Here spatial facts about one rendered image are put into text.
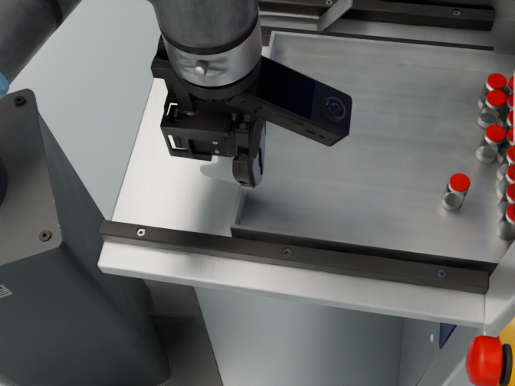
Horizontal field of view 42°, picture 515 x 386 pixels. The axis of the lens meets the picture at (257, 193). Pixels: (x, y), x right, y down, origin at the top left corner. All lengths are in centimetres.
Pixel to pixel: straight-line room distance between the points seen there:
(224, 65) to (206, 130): 9
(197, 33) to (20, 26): 11
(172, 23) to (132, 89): 150
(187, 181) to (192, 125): 18
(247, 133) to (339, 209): 19
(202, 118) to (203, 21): 14
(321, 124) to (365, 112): 22
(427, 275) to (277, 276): 15
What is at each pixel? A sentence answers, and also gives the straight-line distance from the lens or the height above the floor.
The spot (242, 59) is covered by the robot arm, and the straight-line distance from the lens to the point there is 51.
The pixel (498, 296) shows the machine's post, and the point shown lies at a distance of 66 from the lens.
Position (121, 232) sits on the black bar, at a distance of 73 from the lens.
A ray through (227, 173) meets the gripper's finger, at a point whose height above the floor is 95.
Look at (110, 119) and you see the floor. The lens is 193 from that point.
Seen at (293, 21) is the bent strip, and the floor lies 88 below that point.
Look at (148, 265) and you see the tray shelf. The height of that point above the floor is 88.
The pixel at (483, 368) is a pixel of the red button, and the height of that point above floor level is 101.
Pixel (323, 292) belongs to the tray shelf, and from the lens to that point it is 70.
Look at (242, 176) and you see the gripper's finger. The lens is 62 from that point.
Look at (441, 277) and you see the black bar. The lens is 70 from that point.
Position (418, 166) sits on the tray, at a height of 88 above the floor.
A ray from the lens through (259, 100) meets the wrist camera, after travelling 55.
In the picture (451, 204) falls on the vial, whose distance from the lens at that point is 73.
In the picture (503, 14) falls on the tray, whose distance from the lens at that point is 90.
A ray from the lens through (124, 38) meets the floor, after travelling 210.
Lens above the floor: 154
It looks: 62 degrees down
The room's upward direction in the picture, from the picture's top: 8 degrees counter-clockwise
